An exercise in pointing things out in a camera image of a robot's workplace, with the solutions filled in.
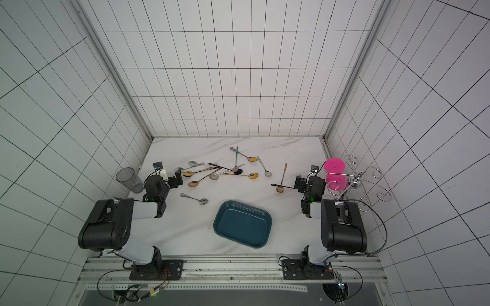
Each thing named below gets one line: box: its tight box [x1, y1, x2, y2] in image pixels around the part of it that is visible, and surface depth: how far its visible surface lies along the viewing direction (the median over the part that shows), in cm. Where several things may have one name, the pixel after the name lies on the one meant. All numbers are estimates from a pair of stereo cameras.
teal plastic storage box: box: [213, 200, 273, 249], surface depth 87 cm
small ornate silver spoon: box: [179, 192, 209, 206], surface depth 93 cm
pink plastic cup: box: [324, 157, 347, 192], surface depth 74 cm
